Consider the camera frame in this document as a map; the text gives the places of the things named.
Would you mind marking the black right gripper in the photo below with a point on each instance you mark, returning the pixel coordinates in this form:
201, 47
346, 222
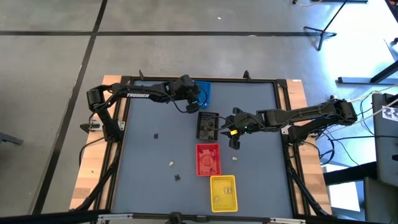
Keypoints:
252, 123

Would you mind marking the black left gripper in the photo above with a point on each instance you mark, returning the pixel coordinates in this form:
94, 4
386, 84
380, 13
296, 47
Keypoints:
179, 91

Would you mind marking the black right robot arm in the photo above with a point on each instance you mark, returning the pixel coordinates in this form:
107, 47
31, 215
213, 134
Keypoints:
295, 115

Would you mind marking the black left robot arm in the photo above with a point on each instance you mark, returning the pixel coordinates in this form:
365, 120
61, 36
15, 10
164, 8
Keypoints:
138, 95

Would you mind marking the blue plastic basket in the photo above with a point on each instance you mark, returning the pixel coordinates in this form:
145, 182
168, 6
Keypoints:
206, 96

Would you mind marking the black plastic basket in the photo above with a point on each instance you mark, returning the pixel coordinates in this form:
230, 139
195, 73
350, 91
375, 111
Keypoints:
206, 115

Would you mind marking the red plastic basket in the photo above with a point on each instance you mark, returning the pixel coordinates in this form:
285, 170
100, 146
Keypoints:
207, 160

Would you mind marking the yellow plastic basket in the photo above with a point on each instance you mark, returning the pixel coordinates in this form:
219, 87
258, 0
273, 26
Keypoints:
227, 205

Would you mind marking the black desk foot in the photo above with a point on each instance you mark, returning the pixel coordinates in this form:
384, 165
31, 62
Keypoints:
348, 174
367, 80

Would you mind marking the black tripod stand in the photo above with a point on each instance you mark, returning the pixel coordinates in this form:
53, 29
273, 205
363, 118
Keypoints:
323, 31

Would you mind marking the grey metal cabinet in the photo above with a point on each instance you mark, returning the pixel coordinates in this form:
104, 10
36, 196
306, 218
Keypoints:
385, 149

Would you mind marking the black white marker tag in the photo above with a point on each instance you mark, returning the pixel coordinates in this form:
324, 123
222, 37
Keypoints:
392, 113

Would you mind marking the grey box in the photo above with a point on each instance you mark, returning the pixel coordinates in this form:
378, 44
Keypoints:
379, 202

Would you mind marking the grey floor object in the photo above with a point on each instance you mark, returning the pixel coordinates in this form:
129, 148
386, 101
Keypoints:
9, 138

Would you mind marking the black metal table frame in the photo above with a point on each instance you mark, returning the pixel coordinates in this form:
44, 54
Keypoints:
161, 78

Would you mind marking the aluminium camera mount bar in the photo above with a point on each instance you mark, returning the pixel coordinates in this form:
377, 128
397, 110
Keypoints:
115, 216

